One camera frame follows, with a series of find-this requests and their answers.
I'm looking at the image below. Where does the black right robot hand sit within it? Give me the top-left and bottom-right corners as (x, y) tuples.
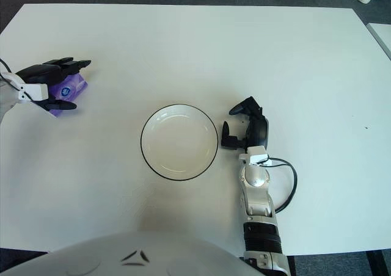
(220, 96), (271, 150)

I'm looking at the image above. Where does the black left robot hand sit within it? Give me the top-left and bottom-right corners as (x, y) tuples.
(15, 57), (92, 112)

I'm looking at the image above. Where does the purple tissue paper pack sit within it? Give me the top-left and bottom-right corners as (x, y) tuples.
(47, 73), (89, 118)

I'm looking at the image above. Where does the white plate with black rim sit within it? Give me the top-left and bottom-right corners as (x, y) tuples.
(140, 104), (219, 183)

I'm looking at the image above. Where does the white side table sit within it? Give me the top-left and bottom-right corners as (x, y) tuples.
(366, 22), (391, 60)

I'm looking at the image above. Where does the grey robot torso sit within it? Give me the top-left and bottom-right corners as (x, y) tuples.
(0, 230), (260, 276)

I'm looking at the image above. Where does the black table leg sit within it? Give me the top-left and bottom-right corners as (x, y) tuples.
(367, 250), (387, 276)

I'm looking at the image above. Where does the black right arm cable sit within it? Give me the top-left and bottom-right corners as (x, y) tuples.
(265, 156), (298, 213)

